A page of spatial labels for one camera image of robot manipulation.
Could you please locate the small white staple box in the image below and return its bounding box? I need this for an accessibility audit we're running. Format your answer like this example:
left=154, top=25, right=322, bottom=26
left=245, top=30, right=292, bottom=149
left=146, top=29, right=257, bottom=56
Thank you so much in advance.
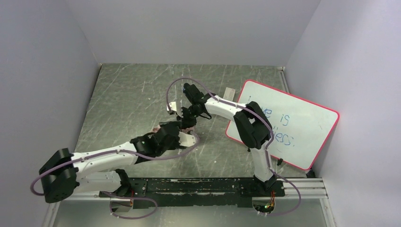
left=223, top=87, right=236, bottom=101

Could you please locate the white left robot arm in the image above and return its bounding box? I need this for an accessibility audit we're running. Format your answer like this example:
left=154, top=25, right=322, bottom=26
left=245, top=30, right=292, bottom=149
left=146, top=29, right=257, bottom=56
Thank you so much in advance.
left=30, top=122, right=198, bottom=203

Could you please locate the pink framed whiteboard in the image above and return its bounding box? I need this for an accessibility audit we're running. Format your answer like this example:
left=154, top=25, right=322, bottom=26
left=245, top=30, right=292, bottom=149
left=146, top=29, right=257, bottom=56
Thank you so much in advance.
left=238, top=79, right=340, bottom=170

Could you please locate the pink and black folding umbrella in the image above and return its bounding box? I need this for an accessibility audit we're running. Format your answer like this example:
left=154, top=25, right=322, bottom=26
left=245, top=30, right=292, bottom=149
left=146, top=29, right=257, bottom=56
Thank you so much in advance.
left=151, top=125, right=195, bottom=134

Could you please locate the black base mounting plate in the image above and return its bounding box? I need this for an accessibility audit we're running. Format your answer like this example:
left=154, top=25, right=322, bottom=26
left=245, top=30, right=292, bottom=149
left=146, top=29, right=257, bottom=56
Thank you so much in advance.
left=113, top=177, right=285, bottom=209

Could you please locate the aluminium rail frame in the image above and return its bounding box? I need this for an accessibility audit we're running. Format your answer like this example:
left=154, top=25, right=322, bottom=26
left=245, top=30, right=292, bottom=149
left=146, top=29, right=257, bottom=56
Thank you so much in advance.
left=43, top=178, right=335, bottom=227

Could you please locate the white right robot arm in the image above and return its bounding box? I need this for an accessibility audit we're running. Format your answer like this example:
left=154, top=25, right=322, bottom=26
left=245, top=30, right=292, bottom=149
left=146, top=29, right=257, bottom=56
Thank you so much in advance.
left=177, top=83, right=277, bottom=191

